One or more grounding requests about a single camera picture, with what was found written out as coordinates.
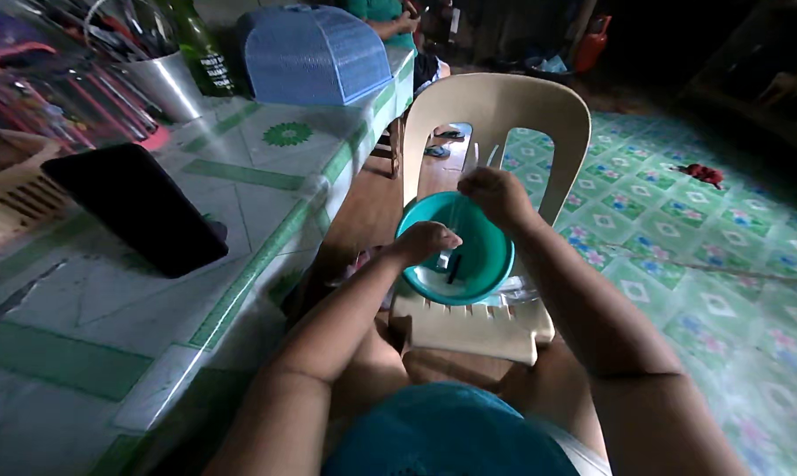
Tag person's right hand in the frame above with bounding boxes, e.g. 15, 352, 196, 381
457, 166, 538, 234

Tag person's left hand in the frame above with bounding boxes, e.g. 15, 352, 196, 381
390, 221, 463, 269

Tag person's left forearm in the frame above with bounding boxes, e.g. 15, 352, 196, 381
202, 246, 407, 476

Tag person's right forearm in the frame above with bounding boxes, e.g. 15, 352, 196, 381
509, 213, 751, 476

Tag teal plastic basin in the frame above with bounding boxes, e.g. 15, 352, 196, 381
395, 192, 516, 306

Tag clear plastic packaging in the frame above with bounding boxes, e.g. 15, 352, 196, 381
481, 275, 538, 307

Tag beige plastic chair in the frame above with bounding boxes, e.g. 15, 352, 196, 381
389, 73, 592, 366

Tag dark tub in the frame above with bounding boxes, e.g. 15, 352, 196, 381
524, 56, 575, 86

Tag red gas cylinder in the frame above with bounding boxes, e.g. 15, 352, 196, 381
573, 15, 613, 74

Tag person's legs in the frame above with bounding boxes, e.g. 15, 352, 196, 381
322, 316, 609, 458

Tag blue mesh food cover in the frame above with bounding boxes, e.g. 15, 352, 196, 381
238, 4, 394, 107

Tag green and white tablecloth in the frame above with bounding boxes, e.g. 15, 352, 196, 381
0, 45, 415, 476

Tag red cloth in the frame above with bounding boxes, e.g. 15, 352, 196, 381
678, 163, 725, 190

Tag green floral floor mat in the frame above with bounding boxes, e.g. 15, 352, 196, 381
503, 110, 797, 476

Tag green glass bottle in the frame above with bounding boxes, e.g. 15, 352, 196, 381
166, 0, 237, 98

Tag black tablet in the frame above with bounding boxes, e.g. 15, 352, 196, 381
40, 143, 230, 279

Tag silver metal bucket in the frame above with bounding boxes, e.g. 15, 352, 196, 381
119, 50, 204, 124

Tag pile of utensils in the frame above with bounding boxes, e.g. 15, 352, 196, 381
84, 0, 180, 63

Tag pink clear plastic rack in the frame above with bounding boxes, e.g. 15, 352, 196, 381
0, 41, 170, 152

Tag beige plastic basket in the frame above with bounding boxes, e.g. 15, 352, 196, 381
0, 129, 73, 219

